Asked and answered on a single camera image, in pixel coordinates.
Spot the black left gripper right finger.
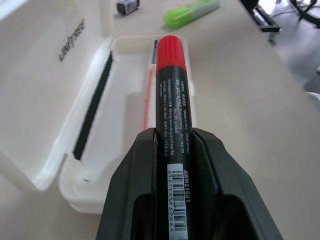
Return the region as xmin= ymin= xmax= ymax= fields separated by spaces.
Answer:
xmin=190 ymin=126 xmax=284 ymax=240

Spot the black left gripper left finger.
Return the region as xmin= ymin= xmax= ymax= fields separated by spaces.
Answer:
xmin=95 ymin=127 xmax=162 ymax=240

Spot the black marker with red cap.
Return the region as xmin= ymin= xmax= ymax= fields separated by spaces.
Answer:
xmin=154 ymin=34 xmax=195 ymax=240

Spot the white plastic pencil case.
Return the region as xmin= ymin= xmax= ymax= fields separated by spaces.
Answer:
xmin=0 ymin=0 xmax=196 ymax=216

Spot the green highlighter marker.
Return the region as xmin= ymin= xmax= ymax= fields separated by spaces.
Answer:
xmin=163 ymin=0 xmax=222 ymax=29

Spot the white pen with red stripe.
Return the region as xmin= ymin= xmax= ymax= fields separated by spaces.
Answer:
xmin=141 ymin=38 xmax=161 ymax=133

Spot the grey black eraser block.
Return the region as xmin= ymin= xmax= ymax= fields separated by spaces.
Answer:
xmin=115 ymin=0 xmax=141 ymax=16

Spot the black metal frame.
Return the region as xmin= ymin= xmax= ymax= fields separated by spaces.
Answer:
xmin=238 ymin=0 xmax=280 ymax=34

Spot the black cable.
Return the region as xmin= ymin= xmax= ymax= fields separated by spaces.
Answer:
xmin=289 ymin=0 xmax=320 ymax=27

